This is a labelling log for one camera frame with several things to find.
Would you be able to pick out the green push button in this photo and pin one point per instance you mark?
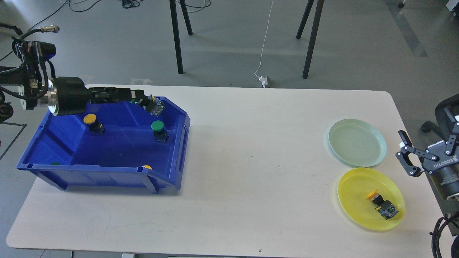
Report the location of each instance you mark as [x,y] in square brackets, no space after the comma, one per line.
[159,131]
[152,105]

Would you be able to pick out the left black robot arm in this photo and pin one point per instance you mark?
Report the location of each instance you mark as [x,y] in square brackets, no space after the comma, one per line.
[34,82]

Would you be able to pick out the yellow button back left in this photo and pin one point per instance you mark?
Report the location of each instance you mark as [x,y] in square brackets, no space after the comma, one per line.
[93,124]

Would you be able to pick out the black tripod legs right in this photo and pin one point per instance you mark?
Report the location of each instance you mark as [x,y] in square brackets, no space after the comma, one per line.
[314,32]

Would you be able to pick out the black office chair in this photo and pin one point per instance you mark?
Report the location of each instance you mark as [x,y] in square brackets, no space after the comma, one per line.
[445,111]

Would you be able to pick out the yellow plate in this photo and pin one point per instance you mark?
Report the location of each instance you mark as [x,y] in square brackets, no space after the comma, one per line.
[352,190]

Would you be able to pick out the yellow push button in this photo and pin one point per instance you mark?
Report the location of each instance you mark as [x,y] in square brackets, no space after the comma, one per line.
[384,207]

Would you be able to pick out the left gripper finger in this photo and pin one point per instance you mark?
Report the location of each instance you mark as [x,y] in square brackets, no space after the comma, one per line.
[139,102]
[137,94]

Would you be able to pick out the white power adapter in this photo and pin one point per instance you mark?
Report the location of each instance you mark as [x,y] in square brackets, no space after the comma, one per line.
[266,82]

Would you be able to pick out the light green plate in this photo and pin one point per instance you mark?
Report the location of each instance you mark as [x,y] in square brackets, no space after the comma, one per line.
[357,143]

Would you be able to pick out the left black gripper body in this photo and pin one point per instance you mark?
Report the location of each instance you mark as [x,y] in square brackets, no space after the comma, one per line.
[69,96]

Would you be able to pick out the blue plastic bin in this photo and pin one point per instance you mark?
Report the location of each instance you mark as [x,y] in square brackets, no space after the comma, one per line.
[114,158]

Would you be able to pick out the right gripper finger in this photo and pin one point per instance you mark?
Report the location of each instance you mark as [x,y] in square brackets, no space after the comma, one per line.
[452,138]
[407,148]

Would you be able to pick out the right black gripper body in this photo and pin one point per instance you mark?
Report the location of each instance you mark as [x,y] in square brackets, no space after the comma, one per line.
[443,171]

